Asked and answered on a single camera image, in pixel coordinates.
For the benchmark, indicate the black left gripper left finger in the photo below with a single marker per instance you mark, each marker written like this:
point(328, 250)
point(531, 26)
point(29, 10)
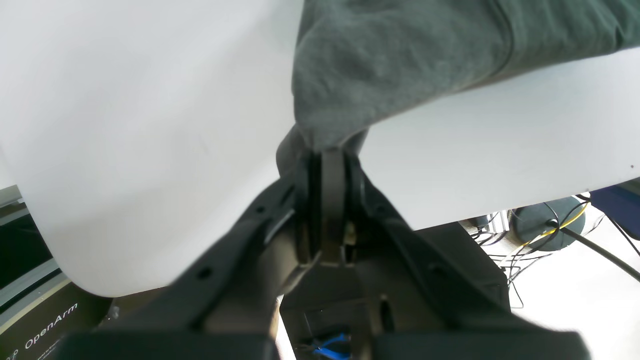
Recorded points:
point(222, 306)

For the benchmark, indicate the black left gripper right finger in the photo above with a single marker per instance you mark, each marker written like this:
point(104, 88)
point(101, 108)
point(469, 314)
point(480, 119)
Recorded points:
point(421, 306)

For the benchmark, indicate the dark grey T-shirt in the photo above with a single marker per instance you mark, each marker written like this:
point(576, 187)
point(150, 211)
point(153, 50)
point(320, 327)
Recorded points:
point(358, 62)

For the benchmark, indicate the black OpenArm case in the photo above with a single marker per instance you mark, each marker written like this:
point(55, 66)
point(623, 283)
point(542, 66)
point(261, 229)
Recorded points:
point(39, 304)

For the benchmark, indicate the blue handled pliers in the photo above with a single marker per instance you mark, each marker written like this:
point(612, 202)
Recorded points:
point(335, 346)

